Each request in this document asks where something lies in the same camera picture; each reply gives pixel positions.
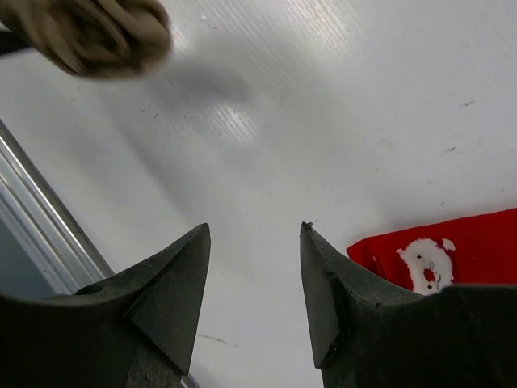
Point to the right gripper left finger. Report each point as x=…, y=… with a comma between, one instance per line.
x=144, y=320

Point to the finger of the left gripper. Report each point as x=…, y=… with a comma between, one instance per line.
x=11, y=43

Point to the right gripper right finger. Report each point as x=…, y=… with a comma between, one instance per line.
x=341, y=296

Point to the aluminium frame rail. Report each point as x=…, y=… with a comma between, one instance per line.
x=40, y=314

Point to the red Santa sock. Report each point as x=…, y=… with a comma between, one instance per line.
x=469, y=250

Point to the brown argyle sock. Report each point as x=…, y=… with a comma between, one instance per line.
x=94, y=39

